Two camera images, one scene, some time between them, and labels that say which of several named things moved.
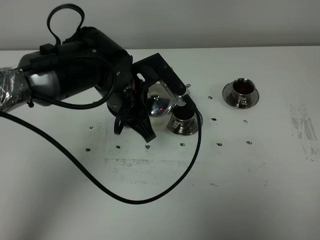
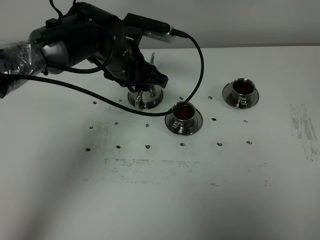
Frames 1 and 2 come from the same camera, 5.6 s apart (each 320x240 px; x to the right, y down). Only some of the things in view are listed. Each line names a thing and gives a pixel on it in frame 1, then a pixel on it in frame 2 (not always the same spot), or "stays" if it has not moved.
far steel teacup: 243,92 stays
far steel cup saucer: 227,94 stays
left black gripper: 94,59 → 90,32
